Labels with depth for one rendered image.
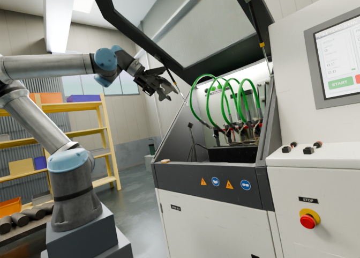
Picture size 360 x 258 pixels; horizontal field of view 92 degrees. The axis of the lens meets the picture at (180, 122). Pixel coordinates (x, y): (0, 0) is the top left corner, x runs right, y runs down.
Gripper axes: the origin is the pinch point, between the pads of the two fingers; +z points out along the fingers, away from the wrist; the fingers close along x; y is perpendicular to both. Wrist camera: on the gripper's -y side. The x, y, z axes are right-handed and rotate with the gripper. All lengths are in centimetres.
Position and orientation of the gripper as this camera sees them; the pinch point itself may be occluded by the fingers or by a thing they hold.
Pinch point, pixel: (173, 95)
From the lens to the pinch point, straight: 90.8
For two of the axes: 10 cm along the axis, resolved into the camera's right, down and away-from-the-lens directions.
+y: -4.1, 7.4, -5.3
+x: 4.8, -3.2, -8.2
